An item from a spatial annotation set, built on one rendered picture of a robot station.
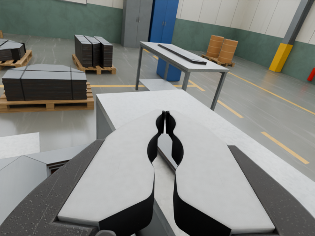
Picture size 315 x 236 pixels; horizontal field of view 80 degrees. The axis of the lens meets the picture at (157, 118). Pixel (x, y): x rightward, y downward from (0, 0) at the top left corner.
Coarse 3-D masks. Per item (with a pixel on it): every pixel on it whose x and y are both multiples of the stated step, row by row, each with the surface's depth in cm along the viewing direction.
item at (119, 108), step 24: (96, 96) 107; (120, 96) 109; (144, 96) 114; (168, 96) 120; (192, 96) 126; (120, 120) 87; (216, 120) 102; (240, 144) 85; (168, 168) 65; (264, 168) 73; (288, 168) 76; (168, 192) 56; (312, 192) 66; (168, 216) 50
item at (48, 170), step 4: (68, 160) 88; (48, 164) 84; (52, 164) 85; (56, 164) 86; (60, 164) 86; (48, 168) 83; (52, 168) 85; (56, 168) 85; (48, 172) 81; (48, 176) 80
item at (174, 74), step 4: (160, 60) 488; (164, 60) 468; (160, 64) 489; (164, 64) 469; (160, 68) 490; (164, 68) 471; (168, 68) 456; (172, 68) 461; (176, 68) 465; (156, 72) 516; (160, 72) 492; (164, 72) 472; (168, 72) 462; (172, 72) 466; (176, 72) 470; (180, 72) 475; (168, 76) 468; (172, 76) 472; (176, 76) 476; (168, 80) 473; (172, 80) 478; (176, 80) 482
